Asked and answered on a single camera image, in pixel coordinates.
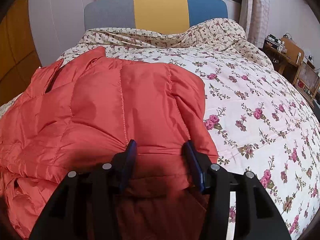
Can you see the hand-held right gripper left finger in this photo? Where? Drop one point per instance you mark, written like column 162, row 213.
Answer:
column 129, row 160

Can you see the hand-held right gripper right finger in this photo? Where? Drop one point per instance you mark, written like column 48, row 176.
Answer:
column 193, row 160

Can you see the orange down jacket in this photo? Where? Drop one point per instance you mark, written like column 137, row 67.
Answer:
column 100, row 105

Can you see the floral quilt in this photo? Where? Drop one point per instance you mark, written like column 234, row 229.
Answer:
column 250, row 92

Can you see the wooden desk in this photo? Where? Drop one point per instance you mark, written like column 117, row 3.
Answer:
column 282, row 57

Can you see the wooden chair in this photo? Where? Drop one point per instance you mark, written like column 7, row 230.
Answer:
column 308, row 80

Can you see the grey yellow blue headboard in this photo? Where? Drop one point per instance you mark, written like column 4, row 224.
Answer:
column 160, row 10

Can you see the yellow wooden wardrobe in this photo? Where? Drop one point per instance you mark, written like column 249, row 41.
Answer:
column 15, row 55

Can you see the patterned curtain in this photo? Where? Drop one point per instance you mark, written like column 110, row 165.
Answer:
column 257, row 10

